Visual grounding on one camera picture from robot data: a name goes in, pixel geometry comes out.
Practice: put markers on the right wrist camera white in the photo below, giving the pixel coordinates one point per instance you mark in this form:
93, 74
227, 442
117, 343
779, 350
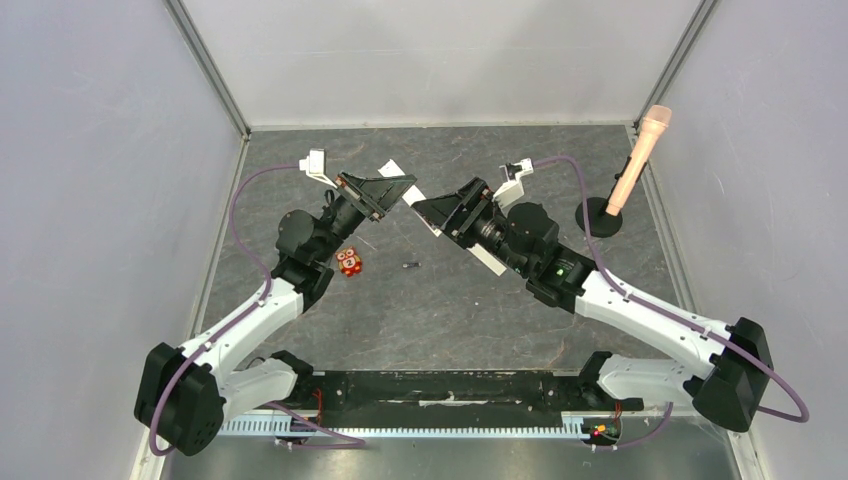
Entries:
512, 189

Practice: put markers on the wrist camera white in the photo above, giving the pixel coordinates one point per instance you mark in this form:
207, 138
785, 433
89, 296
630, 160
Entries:
314, 166
512, 189

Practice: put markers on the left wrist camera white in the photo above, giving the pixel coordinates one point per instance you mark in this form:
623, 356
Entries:
314, 166

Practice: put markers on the black microphone stand base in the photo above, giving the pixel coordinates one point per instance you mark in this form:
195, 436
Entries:
591, 217

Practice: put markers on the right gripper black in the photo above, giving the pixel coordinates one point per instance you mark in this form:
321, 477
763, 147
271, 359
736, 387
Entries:
468, 214

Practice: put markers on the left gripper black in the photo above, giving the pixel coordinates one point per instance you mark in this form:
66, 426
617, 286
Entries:
386, 191

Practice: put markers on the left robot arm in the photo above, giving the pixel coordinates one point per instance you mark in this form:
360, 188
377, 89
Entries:
188, 392

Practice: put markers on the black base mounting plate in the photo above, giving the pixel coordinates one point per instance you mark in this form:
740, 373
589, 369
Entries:
449, 398

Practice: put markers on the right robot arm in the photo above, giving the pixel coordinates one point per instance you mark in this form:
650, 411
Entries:
719, 369

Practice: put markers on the pink toy microphone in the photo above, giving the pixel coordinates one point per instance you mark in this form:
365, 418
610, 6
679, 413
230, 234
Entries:
652, 127

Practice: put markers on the red owl number block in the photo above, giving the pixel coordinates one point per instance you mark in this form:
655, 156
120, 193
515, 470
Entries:
349, 262

